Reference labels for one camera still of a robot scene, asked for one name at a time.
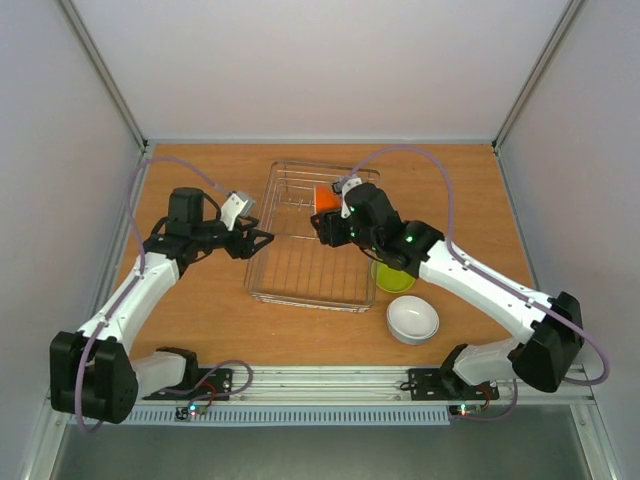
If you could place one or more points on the right small circuit board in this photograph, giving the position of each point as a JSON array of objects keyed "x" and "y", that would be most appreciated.
[{"x": 465, "y": 410}]

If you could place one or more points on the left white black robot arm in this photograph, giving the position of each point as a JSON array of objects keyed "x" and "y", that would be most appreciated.
[{"x": 91, "y": 373}]

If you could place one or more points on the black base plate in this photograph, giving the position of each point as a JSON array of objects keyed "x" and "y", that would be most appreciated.
[
  {"x": 435, "y": 384},
  {"x": 220, "y": 382}
]

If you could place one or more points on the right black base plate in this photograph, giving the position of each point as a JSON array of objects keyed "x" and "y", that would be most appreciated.
[{"x": 435, "y": 384}]

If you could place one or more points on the grey patterned bowl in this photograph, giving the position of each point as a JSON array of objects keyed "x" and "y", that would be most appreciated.
[{"x": 413, "y": 333}]

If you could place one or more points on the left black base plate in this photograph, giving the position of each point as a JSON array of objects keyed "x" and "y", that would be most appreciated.
[{"x": 220, "y": 382}]

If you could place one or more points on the right aluminium frame post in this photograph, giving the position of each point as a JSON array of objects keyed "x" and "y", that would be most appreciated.
[{"x": 543, "y": 61}]

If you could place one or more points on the left aluminium frame post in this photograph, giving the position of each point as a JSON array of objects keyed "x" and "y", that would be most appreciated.
[{"x": 87, "y": 43}]

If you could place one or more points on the aluminium frame post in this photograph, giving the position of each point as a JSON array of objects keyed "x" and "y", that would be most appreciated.
[
  {"x": 543, "y": 61},
  {"x": 87, "y": 43}
]

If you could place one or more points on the grey slotted cable duct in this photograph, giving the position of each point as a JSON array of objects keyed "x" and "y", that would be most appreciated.
[{"x": 237, "y": 416}]

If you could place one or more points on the aluminium front rail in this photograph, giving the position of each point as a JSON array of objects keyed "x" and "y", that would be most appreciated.
[{"x": 376, "y": 385}]

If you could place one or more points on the orange bowl white inside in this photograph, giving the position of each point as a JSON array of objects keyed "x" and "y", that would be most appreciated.
[{"x": 326, "y": 200}]

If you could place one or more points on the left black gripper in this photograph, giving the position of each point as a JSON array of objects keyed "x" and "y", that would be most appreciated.
[{"x": 246, "y": 251}]

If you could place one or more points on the metal wire dish rack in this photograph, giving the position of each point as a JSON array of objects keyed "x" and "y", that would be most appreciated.
[{"x": 296, "y": 269}]

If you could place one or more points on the left small circuit board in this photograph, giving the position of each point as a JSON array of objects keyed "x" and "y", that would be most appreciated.
[{"x": 190, "y": 412}]

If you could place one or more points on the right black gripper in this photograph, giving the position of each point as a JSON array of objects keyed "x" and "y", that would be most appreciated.
[{"x": 325, "y": 228}]

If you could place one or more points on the small circuit board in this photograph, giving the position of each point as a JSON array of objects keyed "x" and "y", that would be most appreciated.
[
  {"x": 190, "y": 412},
  {"x": 465, "y": 410}
]

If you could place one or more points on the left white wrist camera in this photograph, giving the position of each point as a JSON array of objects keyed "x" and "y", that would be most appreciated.
[{"x": 238, "y": 204}]

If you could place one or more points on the white ceramic bowl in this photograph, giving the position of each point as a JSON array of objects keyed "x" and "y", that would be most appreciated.
[{"x": 410, "y": 309}]

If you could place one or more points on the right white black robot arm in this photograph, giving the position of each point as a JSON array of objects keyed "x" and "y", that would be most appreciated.
[{"x": 544, "y": 339}]

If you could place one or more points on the lime green bowl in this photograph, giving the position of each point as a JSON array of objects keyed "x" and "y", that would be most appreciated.
[{"x": 390, "y": 280}]

